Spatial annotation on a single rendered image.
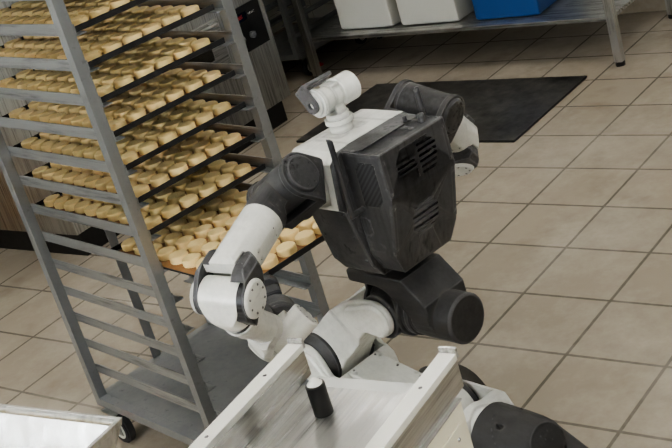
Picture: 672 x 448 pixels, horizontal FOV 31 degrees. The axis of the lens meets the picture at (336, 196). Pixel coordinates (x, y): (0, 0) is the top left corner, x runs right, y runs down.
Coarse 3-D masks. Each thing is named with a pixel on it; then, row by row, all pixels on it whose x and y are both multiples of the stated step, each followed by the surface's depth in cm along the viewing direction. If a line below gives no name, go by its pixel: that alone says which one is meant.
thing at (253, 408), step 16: (288, 352) 202; (272, 368) 199; (288, 368) 200; (304, 368) 204; (256, 384) 195; (272, 384) 197; (288, 384) 200; (240, 400) 192; (256, 400) 193; (272, 400) 196; (224, 416) 189; (240, 416) 189; (256, 416) 193; (272, 416) 196; (208, 432) 186; (224, 432) 186; (240, 432) 189; (256, 432) 193
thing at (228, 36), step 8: (168, 32) 333; (176, 32) 330; (184, 32) 327; (192, 32) 324; (200, 32) 322; (208, 32) 319; (216, 32) 316; (224, 32) 314; (232, 32) 312; (216, 40) 318; (232, 40) 313
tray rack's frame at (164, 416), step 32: (0, 160) 340; (32, 224) 347; (64, 320) 360; (160, 352) 384; (224, 352) 373; (96, 384) 367; (128, 384) 371; (160, 384) 366; (224, 384) 355; (128, 416) 358; (160, 416) 348; (192, 416) 343
